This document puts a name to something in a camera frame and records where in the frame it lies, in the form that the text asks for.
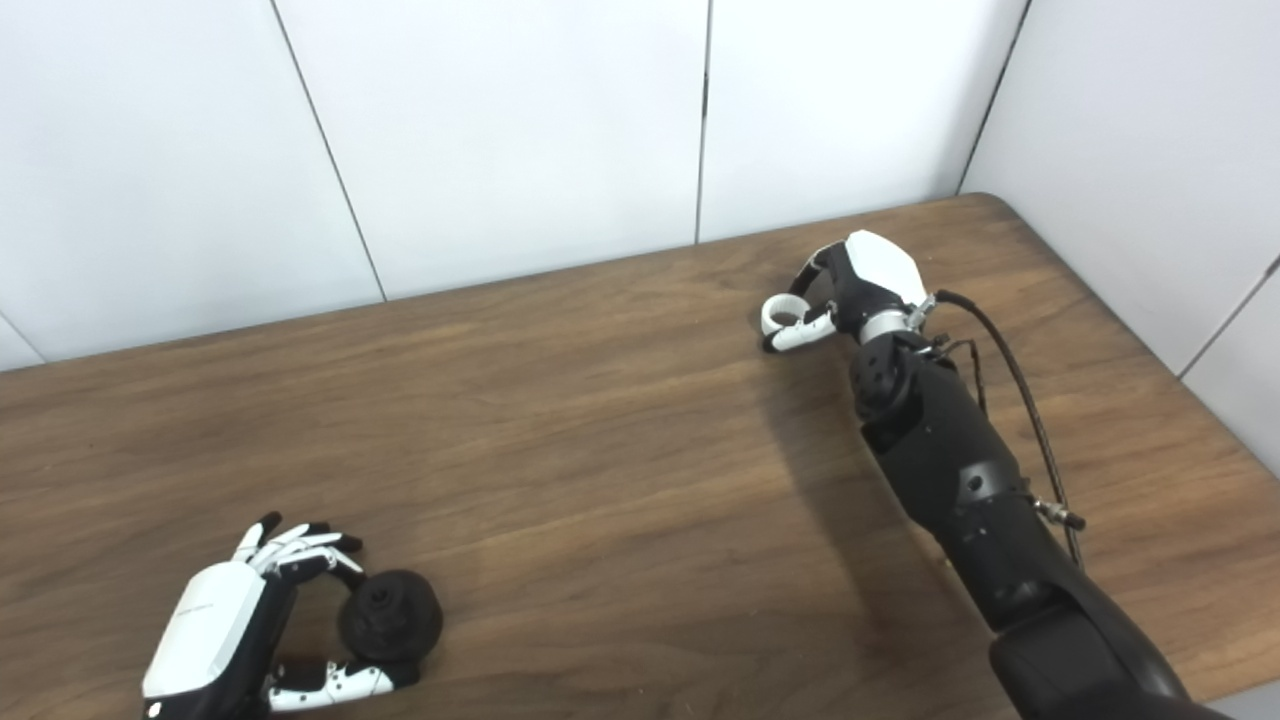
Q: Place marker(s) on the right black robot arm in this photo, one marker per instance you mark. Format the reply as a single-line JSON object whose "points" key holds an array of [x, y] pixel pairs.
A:
{"points": [[960, 470]]}

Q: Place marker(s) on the round black plastic part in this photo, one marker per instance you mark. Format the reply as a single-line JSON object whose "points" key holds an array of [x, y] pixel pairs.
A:
{"points": [[395, 615]]}

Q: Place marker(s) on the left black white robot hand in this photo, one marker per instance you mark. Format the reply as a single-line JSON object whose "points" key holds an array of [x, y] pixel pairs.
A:
{"points": [[200, 630]]}

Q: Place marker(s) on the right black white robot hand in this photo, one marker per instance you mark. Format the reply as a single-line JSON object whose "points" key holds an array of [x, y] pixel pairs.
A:
{"points": [[885, 265]]}

